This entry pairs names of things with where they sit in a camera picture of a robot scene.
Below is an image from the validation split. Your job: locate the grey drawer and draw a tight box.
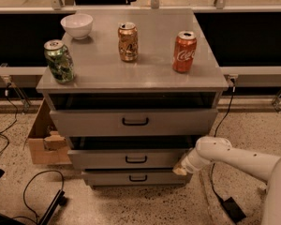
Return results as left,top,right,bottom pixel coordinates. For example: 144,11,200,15
50,109,217,137
81,169,192,187
68,135,198,170

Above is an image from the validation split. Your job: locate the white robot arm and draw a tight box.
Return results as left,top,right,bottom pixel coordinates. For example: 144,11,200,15
172,136,281,225

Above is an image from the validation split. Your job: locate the grey bottom drawer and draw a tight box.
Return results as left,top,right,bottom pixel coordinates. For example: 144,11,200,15
81,169,192,187

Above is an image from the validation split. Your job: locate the grey drawer cabinet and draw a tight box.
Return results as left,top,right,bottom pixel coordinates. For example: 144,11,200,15
36,7,229,189

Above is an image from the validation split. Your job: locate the grey top drawer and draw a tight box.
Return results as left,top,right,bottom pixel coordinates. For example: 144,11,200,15
50,109,217,137

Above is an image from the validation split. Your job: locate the black power adapter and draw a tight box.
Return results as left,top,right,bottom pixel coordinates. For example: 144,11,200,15
221,197,246,223

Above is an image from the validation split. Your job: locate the black stand leg left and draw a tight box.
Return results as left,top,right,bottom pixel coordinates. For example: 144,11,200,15
37,189,67,225

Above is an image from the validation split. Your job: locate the red Coca-Cola can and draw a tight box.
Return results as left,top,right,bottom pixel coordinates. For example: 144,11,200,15
172,31,197,73

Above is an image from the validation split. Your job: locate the brown cardboard box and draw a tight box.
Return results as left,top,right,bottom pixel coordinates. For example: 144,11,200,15
27,100,71,165

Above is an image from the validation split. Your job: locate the gold soda can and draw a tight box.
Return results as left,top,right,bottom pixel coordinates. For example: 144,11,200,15
118,22,138,62

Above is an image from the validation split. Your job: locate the green soda can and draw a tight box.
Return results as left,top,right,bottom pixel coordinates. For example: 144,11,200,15
44,39,75,83

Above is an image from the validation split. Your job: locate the white ceramic bowl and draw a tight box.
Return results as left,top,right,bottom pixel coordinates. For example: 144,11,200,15
60,13,94,39

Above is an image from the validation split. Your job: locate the black right power cable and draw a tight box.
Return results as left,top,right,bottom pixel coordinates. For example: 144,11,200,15
209,77,237,202

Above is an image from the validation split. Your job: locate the black left floor cable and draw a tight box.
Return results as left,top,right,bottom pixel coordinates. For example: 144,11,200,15
10,170,66,225

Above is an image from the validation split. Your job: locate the black left wall cable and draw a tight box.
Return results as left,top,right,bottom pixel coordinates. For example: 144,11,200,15
0,82,19,158

